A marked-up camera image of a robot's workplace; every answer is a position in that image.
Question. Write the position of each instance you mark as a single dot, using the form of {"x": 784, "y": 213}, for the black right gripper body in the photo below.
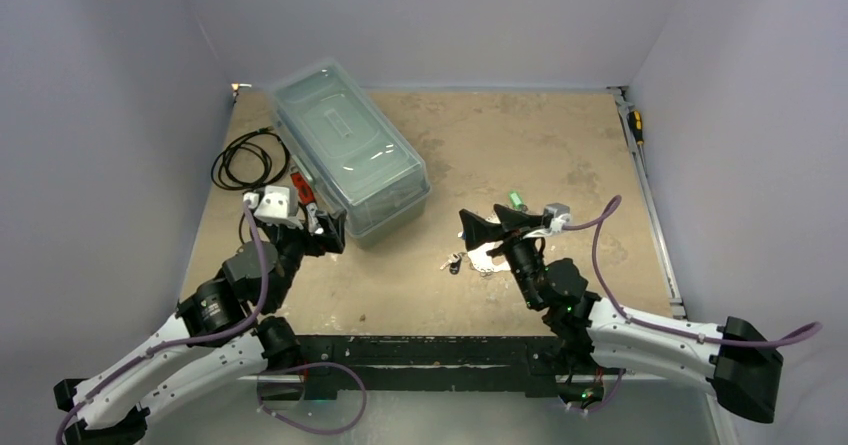
{"x": 508, "y": 238}

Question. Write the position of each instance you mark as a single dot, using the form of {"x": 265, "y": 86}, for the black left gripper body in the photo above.
{"x": 295, "y": 243}

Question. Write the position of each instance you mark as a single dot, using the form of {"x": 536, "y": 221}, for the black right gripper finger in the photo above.
{"x": 515, "y": 220}
{"x": 477, "y": 231}

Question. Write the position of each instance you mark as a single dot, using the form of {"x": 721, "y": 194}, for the metal key organizer plate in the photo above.
{"x": 482, "y": 259}

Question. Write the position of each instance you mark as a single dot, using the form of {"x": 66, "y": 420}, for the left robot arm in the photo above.
{"x": 225, "y": 330}

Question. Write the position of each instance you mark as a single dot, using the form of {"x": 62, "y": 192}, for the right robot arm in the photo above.
{"x": 732, "y": 362}

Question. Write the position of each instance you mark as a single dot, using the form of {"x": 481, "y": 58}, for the green key tag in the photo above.
{"x": 516, "y": 201}

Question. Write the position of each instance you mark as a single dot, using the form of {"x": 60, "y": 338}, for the silver key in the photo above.
{"x": 453, "y": 263}

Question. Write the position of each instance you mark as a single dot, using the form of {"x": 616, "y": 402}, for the clear plastic storage box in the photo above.
{"x": 351, "y": 154}

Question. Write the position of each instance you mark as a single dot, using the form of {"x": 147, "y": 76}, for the yellow black screwdriver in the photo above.
{"x": 636, "y": 128}

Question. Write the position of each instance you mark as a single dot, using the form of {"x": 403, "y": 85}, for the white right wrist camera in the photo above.
{"x": 557, "y": 217}

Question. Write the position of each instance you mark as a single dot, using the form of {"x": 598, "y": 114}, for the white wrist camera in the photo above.
{"x": 557, "y": 217}
{"x": 274, "y": 205}

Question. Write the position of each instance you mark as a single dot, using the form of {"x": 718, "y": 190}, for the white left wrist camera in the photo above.
{"x": 274, "y": 205}

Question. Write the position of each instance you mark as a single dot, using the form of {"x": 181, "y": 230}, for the red handled adjustable wrench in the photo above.
{"x": 308, "y": 201}

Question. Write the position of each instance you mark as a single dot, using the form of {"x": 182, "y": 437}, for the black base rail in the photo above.
{"x": 324, "y": 365}

